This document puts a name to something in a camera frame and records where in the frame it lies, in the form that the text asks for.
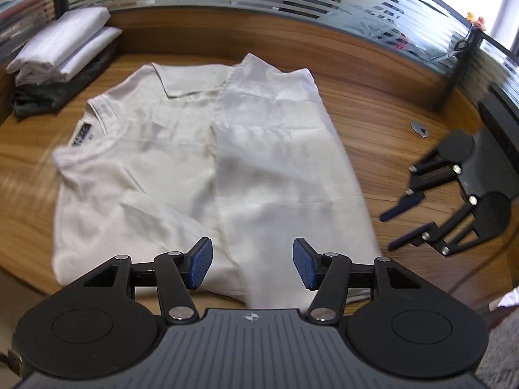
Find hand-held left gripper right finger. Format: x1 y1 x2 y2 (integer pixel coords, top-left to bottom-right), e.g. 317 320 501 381
293 238 442 325

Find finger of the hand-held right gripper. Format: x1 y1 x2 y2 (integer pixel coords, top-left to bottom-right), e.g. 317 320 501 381
387 198 487 257
380 150 462 223

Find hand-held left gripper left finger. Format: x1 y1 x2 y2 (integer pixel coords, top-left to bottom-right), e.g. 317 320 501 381
73 237 214 325

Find cream short-sleeved shirt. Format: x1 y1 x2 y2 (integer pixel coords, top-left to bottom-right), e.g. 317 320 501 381
51 52 384 309

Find white crumpled cloth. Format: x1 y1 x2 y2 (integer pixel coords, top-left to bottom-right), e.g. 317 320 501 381
489 287 519 312

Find dark red knitted garment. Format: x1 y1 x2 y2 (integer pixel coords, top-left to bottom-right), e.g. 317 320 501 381
484 310 519 327

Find black scissors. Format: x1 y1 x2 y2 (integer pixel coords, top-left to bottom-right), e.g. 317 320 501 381
444 38 469 55

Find person's grey clothing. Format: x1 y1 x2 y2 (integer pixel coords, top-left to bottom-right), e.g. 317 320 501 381
472 316 519 389

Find dark grey folded garment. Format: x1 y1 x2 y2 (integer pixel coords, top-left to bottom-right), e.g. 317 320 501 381
10 44 119 119

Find small white folded cloth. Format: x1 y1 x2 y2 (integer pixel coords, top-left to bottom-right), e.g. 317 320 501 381
16 26 123 87

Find large white folded cloth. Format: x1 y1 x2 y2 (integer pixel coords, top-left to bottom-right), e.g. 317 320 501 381
6 8 111 76

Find grey partition post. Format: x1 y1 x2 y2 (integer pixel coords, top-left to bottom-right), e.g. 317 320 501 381
436 34 481 112

